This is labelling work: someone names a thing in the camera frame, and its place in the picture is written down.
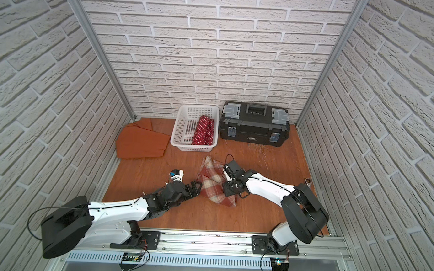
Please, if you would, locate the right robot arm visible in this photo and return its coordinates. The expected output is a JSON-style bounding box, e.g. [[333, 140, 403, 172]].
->
[[222, 161, 330, 254]]

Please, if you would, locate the aluminium mounting rail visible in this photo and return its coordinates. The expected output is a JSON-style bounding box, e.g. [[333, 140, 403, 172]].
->
[[75, 228, 353, 261]]

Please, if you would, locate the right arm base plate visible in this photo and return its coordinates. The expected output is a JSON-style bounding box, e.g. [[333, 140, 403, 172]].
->
[[251, 235, 300, 256]]

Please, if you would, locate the white plastic basket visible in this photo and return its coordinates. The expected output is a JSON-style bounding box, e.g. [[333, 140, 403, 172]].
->
[[170, 105, 220, 152]]

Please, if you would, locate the black plastic toolbox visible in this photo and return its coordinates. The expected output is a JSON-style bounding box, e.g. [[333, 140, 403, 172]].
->
[[219, 101, 290, 147]]

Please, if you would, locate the right controller board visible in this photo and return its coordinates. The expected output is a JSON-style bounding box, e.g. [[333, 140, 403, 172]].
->
[[270, 258, 290, 271]]

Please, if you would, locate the controller board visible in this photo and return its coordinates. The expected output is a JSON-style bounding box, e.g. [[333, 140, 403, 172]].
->
[[270, 258, 290, 271], [119, 252, 145, 271]]

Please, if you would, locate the red polka dot skirt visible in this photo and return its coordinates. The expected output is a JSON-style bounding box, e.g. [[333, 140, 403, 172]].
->
[[192, 115, 215, 146]]

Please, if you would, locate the red plaid skirt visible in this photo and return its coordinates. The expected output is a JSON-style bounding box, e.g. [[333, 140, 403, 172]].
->
[[196, 155, 236, 207]]

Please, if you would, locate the orange skirt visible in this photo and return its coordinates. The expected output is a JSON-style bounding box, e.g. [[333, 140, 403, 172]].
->
[[115, 118, 171, 159]]

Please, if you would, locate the left controller board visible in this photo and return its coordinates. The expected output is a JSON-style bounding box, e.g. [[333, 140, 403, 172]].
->
[[119, 252, 145, 271]]

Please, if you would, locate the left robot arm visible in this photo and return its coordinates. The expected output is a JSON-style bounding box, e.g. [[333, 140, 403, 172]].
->
[[40, 180, 202, 259]]

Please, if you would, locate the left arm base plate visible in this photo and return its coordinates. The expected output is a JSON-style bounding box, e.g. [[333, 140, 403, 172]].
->
[[110, 231, 162, 250]]

